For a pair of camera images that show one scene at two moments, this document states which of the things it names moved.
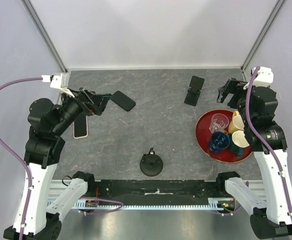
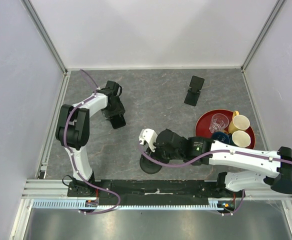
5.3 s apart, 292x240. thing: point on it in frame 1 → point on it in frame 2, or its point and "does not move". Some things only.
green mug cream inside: [237, 142] does not move
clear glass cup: [219, 121] does not move
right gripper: [234, 86] → [155, 155]
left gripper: [92, 102] → [119, 110]
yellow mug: [236, 123] does not move
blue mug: [218, 141] does not move
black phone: [123, 100] → [117, 121]
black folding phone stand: [193, 94] does not move
